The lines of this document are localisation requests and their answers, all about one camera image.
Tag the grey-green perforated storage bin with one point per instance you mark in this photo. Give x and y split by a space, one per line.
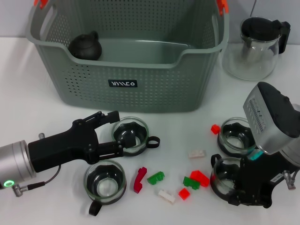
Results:
152 93

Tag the small red toy brick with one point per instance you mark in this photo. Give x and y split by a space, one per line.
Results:
215 129

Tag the dark clay teapot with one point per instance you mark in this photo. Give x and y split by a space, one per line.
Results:
85 48

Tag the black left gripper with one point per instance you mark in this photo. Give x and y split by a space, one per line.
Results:
63 147

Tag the glass teapot black lid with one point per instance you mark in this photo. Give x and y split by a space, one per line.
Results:
260 28

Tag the dark red curved toy brick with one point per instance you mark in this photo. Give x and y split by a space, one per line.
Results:
138 181

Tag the small silver connector stub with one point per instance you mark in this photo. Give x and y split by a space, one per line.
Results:
41 135

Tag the red square toy brick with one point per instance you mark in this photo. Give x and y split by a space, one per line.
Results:
184 194

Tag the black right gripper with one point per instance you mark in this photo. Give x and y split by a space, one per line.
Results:
260 175

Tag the red sloped toy brick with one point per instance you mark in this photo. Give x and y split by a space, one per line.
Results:
201 178

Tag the green toy brick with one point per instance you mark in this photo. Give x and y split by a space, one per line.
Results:
190 182
155 178

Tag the white toy brick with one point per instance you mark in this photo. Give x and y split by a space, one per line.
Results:
197 154
167 197

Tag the right wrist camera housing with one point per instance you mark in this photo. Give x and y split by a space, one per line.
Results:
269 117

